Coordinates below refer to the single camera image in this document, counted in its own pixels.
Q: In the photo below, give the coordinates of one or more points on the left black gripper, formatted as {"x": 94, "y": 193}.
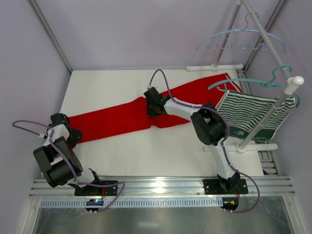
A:
{"x": 58, "y": 118}

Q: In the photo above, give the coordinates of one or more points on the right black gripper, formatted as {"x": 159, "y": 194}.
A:
{"x": 151, "y": 108}

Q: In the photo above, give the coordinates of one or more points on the red trousers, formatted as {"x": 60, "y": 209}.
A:
{"x": 142, "y": 113}

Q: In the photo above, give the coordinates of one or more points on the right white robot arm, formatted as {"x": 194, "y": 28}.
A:
{"x": 210, "y": 127}

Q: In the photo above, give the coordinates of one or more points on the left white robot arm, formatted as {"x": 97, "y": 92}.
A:
{"x": 58, "y": 162}

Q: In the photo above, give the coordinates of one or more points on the light blue hanger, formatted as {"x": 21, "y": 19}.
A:
{"x": 234, "y": 39}

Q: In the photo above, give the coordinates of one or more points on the teal hanger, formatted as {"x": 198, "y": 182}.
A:
{"x": 266, "y": 84}

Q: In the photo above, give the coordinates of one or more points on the green white striped garment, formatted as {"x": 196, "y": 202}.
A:
{"x": 243, "y": 112}

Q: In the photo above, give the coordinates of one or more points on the white clothes rack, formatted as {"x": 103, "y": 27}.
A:
{"x": 259, "y": 65}

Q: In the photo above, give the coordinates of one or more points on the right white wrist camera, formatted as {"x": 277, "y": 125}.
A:
{"x": 149, "y": 86}

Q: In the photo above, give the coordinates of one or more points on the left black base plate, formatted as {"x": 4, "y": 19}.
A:
{"x": 109, "y": 187}

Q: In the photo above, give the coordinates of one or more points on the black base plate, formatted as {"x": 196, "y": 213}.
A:
{"x": 212, "y": 187}
{"x": 109, "y": 187}

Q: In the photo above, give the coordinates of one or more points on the slotted cable duct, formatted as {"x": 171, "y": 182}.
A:
{"x": 144, "y": 202}

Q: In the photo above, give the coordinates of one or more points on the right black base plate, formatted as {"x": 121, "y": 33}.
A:
{"x": 212, "y": 187}

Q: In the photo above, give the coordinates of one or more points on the aluminium mounting rail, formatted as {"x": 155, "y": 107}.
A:
{"x": 147, "y": 186}

